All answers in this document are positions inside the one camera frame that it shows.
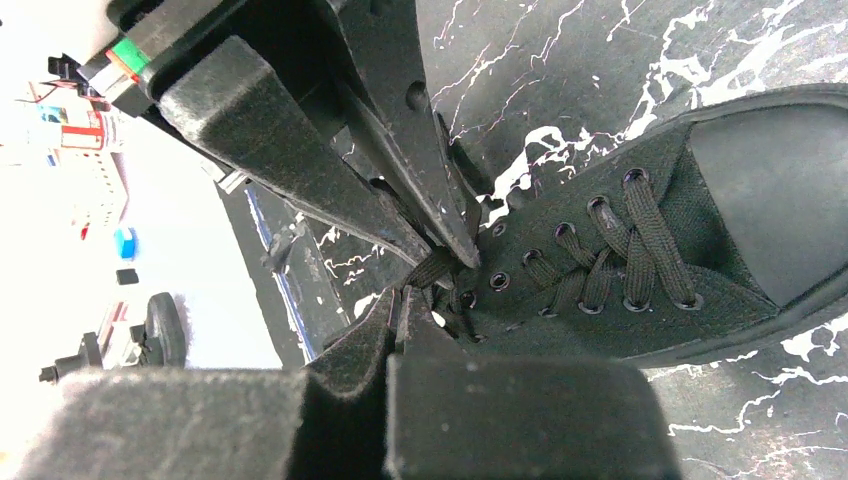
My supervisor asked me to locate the black canvas sneaker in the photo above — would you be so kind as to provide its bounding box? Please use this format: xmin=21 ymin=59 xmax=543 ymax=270
xmin=407 ymin=83 xmax=847 ymax=368

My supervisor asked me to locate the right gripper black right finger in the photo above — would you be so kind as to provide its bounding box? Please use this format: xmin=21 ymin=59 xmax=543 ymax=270
xmin=384 ymin=289 xmax=682 ymax=479

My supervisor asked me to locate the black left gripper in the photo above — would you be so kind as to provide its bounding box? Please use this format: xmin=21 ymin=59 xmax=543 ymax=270
xmin=78 ymin=1 xmax=430 ymax=265

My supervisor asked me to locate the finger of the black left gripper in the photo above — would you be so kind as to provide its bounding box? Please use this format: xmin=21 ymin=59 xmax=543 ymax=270
xmin=313 ymin=1 xmax=480 ymax=268

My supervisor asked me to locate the black shoelace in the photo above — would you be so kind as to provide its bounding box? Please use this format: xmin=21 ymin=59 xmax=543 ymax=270
xmin=404 ymin=168 xmax=704 ymax=342

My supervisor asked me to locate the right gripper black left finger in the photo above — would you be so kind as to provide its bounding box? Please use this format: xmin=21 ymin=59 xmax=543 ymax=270
xmin=14 ymin=289 xmax=400 ymax=479

